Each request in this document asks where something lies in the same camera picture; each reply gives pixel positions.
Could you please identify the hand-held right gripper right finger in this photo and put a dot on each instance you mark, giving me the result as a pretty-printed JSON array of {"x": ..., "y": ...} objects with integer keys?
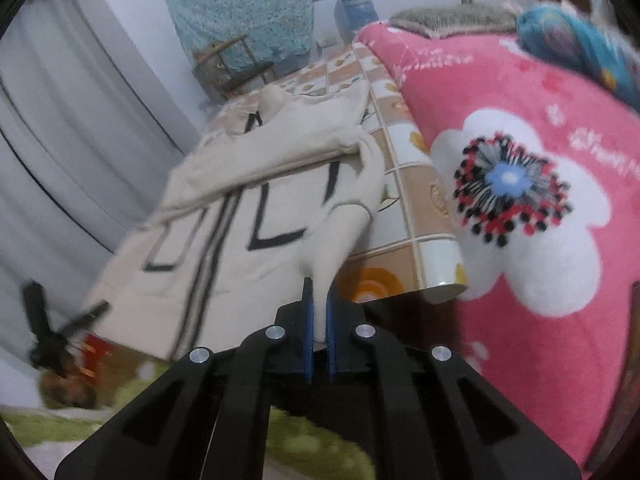
[{"x": 332, "y": 332}]

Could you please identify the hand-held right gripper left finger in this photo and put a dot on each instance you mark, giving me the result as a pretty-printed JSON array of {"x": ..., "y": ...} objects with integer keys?
[{"x": 308, "y": 332}]

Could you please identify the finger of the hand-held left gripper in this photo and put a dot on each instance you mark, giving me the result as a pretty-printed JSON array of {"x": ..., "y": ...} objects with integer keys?
[
  {"x": 85, "y": 317},
  {"x": 35, "y": 310}
]

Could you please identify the cream zip jacket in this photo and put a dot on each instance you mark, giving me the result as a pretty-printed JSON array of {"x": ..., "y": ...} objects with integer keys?
[{"x": 240, "y": 270}]

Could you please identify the red paper bag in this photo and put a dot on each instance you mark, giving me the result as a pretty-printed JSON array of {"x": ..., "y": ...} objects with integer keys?
[{"x": 100, "y": 355}]

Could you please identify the brown paper bag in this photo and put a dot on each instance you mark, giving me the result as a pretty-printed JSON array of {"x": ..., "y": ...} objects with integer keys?
[{"x": 70, "y": 390}]

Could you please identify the white curtain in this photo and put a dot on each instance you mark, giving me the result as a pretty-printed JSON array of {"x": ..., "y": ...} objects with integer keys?
[{"x": 75, "y": 135}]

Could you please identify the wooden chair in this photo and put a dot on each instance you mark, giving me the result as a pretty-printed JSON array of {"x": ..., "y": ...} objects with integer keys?
[{"x": 235, "y": 67}]

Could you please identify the pink floral blanket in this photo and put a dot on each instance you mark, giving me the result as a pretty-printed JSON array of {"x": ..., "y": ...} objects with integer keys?
[{"x": 500, "y": 110}]

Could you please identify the blue water bottle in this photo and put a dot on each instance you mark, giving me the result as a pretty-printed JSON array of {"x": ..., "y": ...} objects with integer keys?
[{"x": 356, "y": 15}]

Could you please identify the grey fuzzy blanket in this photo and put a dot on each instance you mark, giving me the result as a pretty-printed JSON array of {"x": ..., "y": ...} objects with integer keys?
[{"x": 450, "y": 21}]

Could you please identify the blue printed cloth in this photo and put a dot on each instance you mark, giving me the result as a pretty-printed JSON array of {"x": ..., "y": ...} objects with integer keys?
[{"x": 575, "y": 45}]

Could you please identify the teal patterned wall cloth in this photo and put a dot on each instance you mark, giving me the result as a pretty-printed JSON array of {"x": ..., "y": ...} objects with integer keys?
[{"x": 250, "y": 5}]

